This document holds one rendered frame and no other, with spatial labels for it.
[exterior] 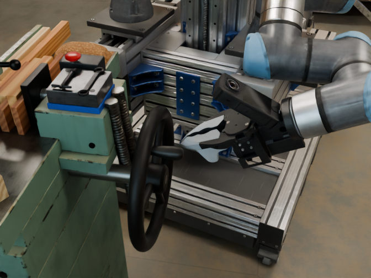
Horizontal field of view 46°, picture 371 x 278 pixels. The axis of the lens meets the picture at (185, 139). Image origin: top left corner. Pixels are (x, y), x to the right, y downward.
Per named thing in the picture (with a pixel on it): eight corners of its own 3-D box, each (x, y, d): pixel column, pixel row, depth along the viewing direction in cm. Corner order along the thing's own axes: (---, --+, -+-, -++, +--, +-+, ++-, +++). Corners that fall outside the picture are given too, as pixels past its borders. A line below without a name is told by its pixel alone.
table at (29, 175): (62, 268, 67) (55, 243, 63) (-114, 239, 72) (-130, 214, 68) (155, 74, 114) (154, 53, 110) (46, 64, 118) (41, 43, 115)
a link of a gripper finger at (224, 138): (200, 155, 75) (248, 143, 71) (196, 149, 74) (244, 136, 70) (205, 137, 78) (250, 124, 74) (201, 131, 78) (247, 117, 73)
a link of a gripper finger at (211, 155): (190, 172, 80) (236, 161, 76) (174, 150, 77) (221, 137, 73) (193, 160, 83) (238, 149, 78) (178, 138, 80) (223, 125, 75)
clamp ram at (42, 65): (65, 129, 84) (57, 89, 79) (30, 124, 85) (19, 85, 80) (83, 103, 91) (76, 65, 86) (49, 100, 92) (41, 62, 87)
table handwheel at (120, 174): (184, 151, 107) (160, 270, 92) (105, 142, 110) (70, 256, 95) (173, 76, 82) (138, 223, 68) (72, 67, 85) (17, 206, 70)
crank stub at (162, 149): (185, 151, 78) (183, 164, 77) (153, 148, 79) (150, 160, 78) (184, 144, 76) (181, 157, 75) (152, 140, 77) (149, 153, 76)
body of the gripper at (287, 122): (239, 171, 77) (307, 155, 71) (217, 135, 72) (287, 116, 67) (244, 142, 82) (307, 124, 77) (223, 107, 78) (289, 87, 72)
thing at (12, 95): (24, 127, 86) (15, 96, 81) (15, 126, 86) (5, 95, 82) (58, 84, 98) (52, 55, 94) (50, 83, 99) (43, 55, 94)
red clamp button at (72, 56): (78, 63, 82) (77, 58, 82) (62, 62, 83) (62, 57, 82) (83, 55, 85) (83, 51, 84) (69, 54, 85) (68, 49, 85)
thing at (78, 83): (100, 114, 79) (96, 87, 75) (42, 108, 80) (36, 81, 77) (121, 78, 89) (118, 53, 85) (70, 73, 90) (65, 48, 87)
